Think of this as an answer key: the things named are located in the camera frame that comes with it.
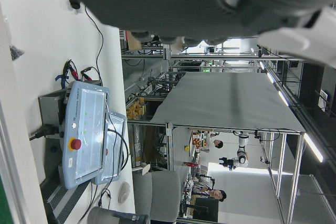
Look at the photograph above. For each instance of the grey office chair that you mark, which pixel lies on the grey office chair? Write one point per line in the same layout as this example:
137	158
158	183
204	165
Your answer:
162	195

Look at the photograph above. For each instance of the black background monitor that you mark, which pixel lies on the black background monitor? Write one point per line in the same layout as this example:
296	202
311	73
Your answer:
206	211

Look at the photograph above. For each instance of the red black clip leads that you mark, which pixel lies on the red black clip leads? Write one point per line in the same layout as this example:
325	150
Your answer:
74	73

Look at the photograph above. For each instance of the small black plug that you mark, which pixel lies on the small black plug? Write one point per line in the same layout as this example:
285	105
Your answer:
74	1

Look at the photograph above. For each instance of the small dark clip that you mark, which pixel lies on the small dark clip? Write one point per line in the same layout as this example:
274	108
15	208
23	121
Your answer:
15	52

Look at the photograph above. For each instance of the aluminium cell frame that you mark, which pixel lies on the aluminium cell frame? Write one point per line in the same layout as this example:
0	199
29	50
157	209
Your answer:
170	150

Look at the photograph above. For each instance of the person in light shirt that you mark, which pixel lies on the person in light shirt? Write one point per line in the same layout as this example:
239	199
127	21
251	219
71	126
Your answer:
210	142

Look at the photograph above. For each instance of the dark grey metal box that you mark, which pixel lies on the dark grey metal box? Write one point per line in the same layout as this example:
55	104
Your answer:
48	108

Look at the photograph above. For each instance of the ribbed grey metal box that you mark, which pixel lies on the ribbed grey metal box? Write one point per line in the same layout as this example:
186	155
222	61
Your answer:
60	197

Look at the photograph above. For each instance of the grey canopy sheet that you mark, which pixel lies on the grey canopy sheet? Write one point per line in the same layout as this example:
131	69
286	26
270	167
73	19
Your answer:
223	103

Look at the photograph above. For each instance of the grey teach pendant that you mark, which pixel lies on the grey teach pendant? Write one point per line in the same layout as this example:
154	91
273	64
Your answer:
113	155
86	129

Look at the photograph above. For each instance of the seated person with dark hair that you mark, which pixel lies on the seated person with dark hair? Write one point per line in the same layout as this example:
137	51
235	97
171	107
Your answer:
218	195

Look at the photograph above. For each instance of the white computer mouse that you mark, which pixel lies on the white computer mouse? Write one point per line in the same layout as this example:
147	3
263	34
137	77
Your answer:
123	192

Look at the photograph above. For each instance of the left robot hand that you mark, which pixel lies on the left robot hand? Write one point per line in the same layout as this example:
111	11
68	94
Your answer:
183	3

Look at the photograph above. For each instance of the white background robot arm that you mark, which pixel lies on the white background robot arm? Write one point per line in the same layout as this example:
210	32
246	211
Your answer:
242	153

